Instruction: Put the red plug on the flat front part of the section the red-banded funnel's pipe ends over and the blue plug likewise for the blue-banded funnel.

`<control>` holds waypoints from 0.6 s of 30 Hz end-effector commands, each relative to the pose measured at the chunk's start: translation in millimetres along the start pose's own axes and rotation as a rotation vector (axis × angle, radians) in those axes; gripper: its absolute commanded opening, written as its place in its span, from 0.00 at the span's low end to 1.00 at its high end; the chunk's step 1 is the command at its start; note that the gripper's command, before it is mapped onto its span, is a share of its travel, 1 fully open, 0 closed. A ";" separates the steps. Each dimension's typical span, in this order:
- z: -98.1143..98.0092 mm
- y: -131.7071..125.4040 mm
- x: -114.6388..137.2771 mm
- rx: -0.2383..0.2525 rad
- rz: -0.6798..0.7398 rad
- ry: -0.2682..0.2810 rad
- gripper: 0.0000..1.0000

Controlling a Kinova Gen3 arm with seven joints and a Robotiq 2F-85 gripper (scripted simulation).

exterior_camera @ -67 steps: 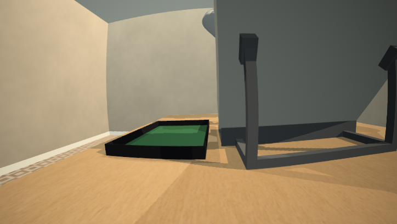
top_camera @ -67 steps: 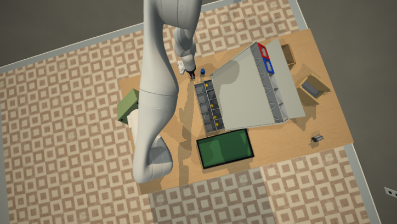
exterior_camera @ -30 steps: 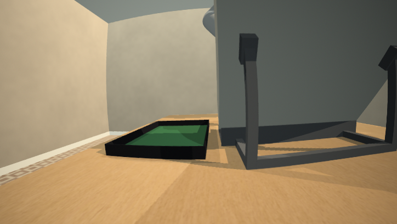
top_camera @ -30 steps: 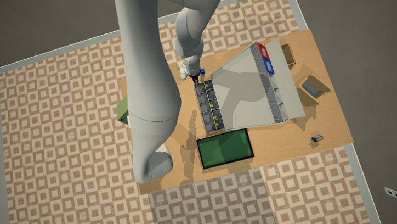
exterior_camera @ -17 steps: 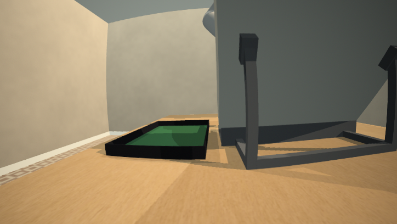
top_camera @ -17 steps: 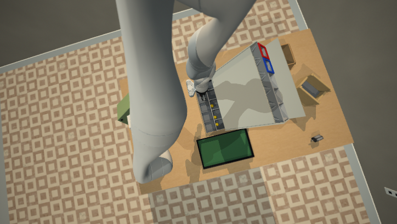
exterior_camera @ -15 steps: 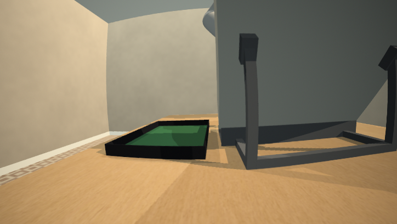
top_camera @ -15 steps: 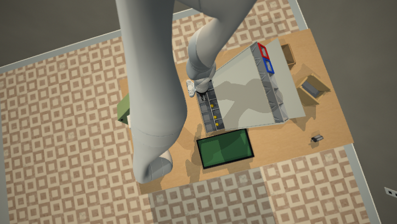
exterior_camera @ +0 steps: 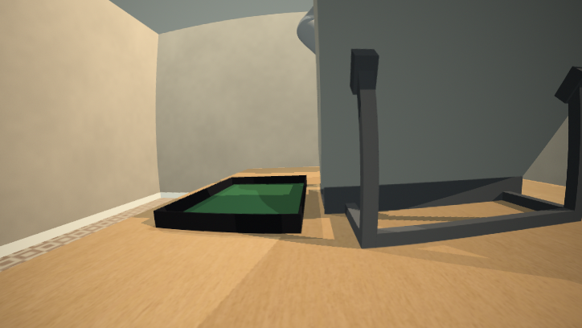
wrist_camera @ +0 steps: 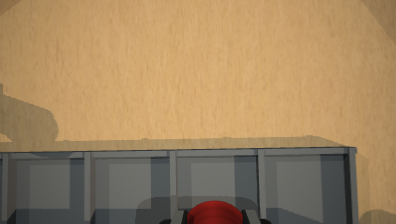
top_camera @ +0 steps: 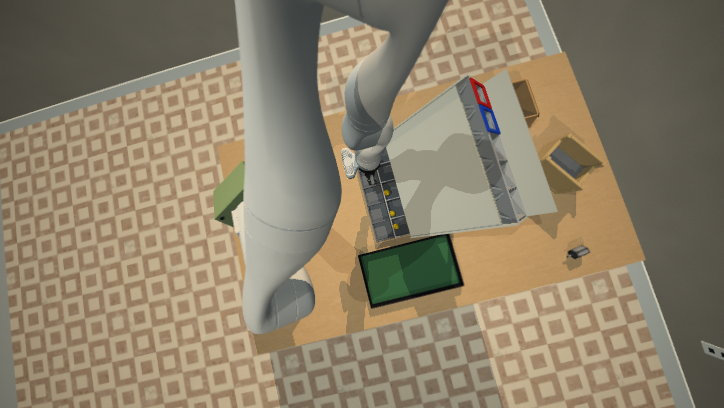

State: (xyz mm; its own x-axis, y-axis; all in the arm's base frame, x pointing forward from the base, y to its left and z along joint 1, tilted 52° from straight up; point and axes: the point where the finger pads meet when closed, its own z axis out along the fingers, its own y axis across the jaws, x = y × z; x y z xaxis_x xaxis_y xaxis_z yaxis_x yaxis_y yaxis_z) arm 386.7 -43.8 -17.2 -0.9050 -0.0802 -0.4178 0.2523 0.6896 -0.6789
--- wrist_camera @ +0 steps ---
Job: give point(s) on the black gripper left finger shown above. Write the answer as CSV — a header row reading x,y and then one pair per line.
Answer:
x,y
179,217

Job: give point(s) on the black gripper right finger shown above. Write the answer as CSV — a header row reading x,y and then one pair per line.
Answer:
x,y
250,217

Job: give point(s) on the red plug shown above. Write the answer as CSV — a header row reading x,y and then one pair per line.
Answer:
x,y
214,212

